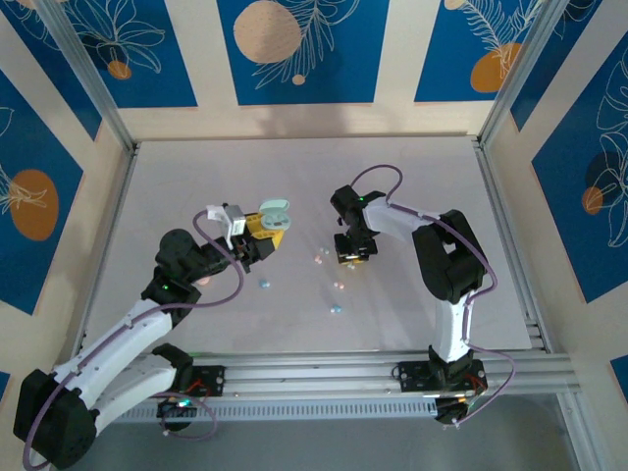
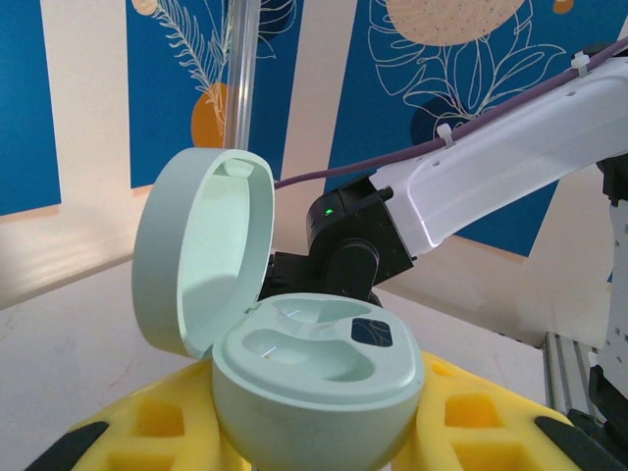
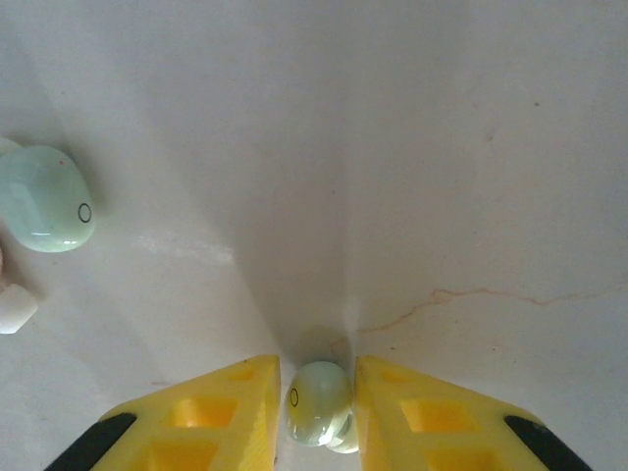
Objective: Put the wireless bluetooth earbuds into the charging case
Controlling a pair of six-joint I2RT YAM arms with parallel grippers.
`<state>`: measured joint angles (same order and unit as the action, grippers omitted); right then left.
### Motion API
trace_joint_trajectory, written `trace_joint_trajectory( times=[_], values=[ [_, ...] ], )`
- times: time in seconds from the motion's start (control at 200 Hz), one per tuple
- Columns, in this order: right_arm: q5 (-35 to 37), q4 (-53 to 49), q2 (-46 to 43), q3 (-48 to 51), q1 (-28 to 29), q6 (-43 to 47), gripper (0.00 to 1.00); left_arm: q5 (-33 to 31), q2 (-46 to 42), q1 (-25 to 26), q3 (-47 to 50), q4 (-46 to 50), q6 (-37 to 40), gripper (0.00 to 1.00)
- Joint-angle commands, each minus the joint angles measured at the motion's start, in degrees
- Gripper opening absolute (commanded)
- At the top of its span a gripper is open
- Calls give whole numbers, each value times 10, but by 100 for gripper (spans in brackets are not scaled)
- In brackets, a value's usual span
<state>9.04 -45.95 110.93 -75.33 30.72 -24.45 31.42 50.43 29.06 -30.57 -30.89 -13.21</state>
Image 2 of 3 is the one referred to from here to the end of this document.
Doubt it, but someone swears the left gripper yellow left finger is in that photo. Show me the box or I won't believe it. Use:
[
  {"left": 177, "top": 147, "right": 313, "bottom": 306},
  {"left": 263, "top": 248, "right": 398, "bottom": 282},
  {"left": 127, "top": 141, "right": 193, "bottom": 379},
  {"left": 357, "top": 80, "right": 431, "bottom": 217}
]
[{"left": 22, "top": 360, "right": 256, "bottom": 471}]

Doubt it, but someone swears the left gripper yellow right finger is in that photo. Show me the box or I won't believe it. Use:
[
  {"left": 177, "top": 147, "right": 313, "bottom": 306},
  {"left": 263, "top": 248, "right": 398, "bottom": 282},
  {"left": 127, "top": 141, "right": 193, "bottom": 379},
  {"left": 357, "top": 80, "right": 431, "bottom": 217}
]
[{"left": 392, "top": 350, "right": 628, "bottom": 471}]

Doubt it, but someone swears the light teal earbud charging case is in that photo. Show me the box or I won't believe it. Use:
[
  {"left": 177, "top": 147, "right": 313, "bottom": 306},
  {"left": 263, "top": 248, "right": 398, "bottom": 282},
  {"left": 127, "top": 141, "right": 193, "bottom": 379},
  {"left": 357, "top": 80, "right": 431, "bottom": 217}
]
[{"left": 131, "top": 146, "right": 426, "bottom": 470}]

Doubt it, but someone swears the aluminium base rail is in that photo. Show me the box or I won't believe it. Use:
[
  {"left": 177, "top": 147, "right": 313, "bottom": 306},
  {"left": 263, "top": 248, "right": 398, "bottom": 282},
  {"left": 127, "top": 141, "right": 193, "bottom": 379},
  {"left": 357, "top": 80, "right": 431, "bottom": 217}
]
[{"left": 542, "top": 331, "right": 598, "bottom": 418}]

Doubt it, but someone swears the aluminium frame post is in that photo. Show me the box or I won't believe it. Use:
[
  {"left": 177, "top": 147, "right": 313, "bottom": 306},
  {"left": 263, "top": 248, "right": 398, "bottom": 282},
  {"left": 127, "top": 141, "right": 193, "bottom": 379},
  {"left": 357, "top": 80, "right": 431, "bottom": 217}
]
[{"left": 223, "top": 0, "right": 259, "bottom": 151}]

